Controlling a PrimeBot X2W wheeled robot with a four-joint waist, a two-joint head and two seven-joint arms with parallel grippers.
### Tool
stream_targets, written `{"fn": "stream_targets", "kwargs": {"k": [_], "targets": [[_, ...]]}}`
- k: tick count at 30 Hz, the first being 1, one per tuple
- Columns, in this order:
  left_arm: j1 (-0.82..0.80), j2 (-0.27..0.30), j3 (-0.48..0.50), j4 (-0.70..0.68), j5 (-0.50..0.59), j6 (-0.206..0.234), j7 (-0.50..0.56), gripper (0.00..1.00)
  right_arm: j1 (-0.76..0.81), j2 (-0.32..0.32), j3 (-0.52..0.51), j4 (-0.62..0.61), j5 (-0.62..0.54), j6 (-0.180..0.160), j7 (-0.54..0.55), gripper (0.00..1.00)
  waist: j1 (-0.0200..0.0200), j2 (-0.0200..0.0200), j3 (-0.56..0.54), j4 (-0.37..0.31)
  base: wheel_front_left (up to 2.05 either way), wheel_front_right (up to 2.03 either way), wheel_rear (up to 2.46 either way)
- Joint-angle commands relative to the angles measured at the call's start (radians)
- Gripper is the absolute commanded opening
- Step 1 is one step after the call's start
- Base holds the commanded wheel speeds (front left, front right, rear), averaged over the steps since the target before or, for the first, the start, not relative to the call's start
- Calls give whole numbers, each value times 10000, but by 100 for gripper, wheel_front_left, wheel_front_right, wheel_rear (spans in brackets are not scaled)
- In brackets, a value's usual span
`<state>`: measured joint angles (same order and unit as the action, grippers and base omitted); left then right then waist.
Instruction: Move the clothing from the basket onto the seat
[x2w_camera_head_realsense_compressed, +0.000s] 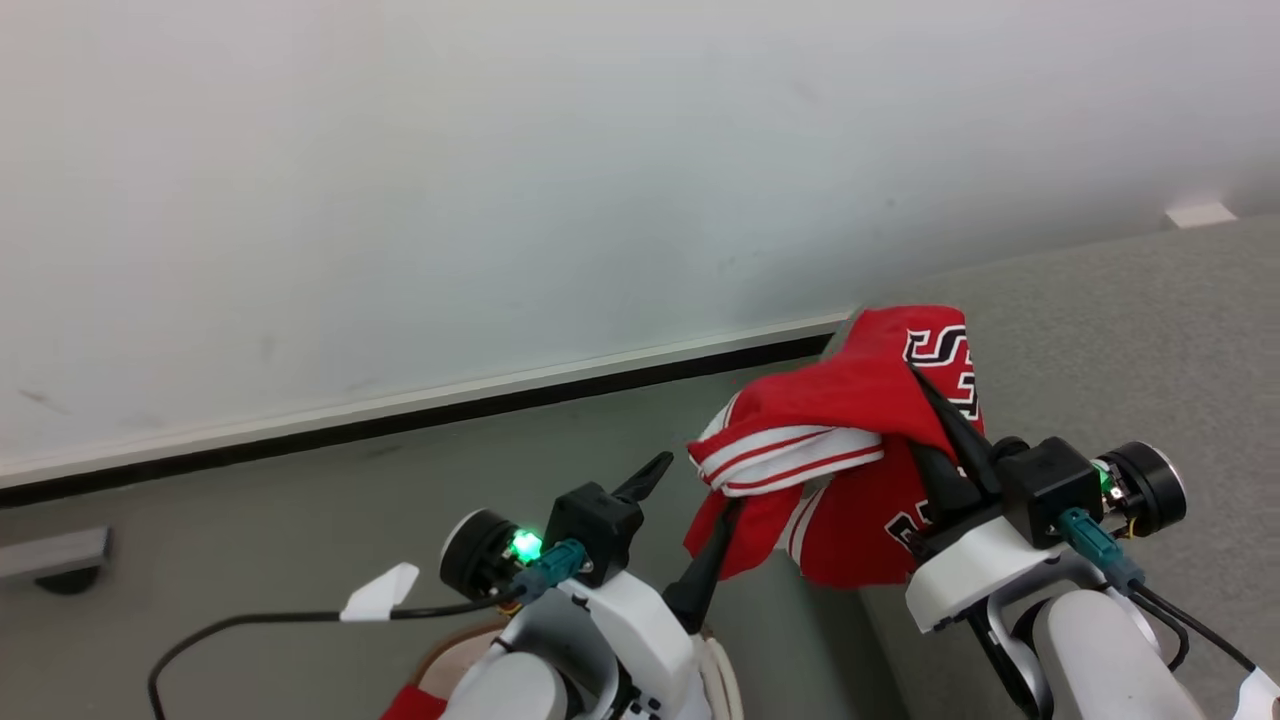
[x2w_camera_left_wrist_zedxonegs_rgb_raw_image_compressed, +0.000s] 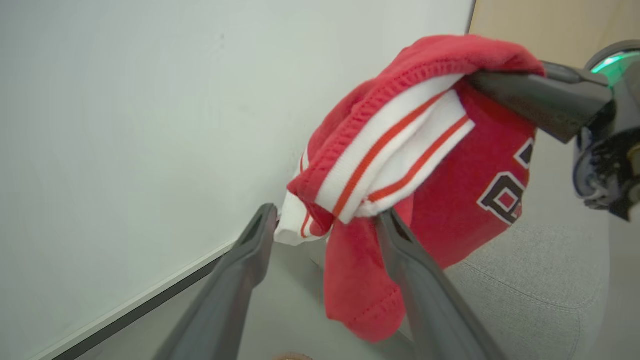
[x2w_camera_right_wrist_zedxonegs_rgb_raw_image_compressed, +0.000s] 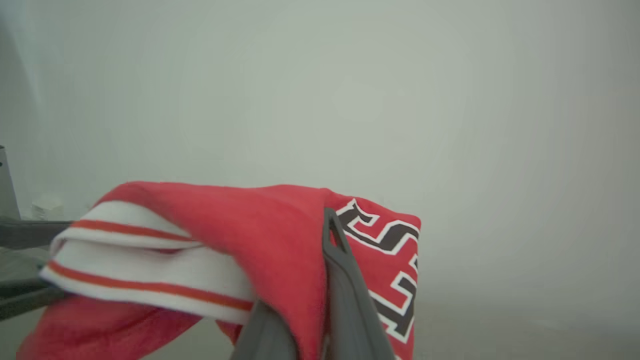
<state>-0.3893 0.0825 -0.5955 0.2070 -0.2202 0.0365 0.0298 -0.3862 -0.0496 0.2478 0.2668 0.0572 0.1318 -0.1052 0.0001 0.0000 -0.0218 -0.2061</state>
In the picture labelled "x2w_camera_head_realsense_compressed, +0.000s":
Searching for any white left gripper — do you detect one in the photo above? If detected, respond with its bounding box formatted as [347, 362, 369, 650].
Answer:
[558, 451, 747, 720]

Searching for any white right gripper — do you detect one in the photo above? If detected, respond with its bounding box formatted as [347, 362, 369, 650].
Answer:
[904, 362, 1089, 635]

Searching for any red white sports jersey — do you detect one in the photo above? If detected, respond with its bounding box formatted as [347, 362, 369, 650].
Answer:
[683, 305, 987, 589]

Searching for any beige laundry basket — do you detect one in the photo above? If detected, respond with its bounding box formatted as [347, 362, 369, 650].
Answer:
[412, 618, 745, 720]

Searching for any red clothing in basket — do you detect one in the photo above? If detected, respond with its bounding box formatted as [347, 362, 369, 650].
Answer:
[380, 686, 449, 720]

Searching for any grey fabric sofa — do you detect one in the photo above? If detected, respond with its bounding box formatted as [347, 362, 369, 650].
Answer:
[818, 212, 1280, 720]

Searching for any white black baseboard strip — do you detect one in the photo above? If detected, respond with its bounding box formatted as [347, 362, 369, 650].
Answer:
[0, 310, 863, 509]

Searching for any white label on sofa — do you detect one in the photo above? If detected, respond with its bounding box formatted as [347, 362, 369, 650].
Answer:
[1164, 200, 1240, 230]

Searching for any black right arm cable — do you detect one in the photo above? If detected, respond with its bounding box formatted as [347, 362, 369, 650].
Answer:
[1058, 507, 1263, 675]

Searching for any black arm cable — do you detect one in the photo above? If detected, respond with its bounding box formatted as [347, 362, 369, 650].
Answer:
[1058, 507, 1263, 675]
[148, 540, 589, 720]

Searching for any white tag on left cable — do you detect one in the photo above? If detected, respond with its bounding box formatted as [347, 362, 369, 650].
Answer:
[340, 562, 421, 623]

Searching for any white tag on cable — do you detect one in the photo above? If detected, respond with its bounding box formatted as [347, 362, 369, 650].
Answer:
[340, 562, 421, 623]
[1232, 668, 1280, 720]

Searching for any white tag on right cable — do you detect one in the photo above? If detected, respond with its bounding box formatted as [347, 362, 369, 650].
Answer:
[1232, 668, 1280, 720]

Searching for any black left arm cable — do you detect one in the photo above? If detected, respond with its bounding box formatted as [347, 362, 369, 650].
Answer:
[148, 540, 589, 720]

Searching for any grey flat floor bracket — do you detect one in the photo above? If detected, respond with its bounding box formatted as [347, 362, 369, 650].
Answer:
[0, 526, 113, 597]

